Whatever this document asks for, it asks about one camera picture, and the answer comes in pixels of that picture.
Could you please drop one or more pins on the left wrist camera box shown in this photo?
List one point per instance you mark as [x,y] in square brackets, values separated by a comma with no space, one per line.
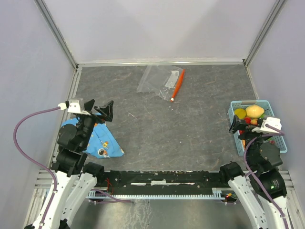
[75,105]

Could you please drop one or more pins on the yellow star fruit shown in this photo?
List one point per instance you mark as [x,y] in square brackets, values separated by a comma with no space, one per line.
[240,113]

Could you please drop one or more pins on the aluminium frame left post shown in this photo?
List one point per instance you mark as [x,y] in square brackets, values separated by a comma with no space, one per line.
[42,6]

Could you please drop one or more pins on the orange peach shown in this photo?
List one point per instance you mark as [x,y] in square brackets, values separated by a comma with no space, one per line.
[254,122]

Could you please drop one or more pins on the light blue plastic basket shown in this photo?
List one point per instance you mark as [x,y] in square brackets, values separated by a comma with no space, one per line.
[279,140]

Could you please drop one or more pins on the aluminium frame post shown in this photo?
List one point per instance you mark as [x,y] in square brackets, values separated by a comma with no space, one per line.
[42,6]
[266,27]

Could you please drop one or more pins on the aluminium frame right post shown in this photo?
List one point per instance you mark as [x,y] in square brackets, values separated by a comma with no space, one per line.
[266,27]

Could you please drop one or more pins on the clear zip top bag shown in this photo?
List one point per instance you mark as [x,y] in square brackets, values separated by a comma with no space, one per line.
[164,80]

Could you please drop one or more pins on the aluminium frame back rail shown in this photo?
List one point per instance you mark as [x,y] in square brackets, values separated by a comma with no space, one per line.
[112,64]

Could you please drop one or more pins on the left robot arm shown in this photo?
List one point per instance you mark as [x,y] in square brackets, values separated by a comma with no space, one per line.
[72,177]

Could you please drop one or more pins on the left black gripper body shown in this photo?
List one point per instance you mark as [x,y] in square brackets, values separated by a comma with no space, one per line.
[87,123]

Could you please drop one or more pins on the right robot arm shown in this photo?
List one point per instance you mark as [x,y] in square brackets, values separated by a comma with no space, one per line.
[262,190]

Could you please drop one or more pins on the yellow lemon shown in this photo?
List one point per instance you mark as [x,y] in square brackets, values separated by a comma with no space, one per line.
[254,111]

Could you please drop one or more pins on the green grapes bunch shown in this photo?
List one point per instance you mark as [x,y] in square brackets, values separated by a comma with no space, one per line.
[263,116]

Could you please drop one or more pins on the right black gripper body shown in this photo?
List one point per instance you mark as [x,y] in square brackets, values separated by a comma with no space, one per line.
[249,134]

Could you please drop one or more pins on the red strawberry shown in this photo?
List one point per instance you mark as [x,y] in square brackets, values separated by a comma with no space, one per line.
[248,120]

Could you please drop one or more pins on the blue patterned cloth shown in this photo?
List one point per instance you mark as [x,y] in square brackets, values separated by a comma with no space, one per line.
[99,144]

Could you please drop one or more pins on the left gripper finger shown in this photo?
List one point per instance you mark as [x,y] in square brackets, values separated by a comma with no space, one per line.
[89,105]
[105,112]

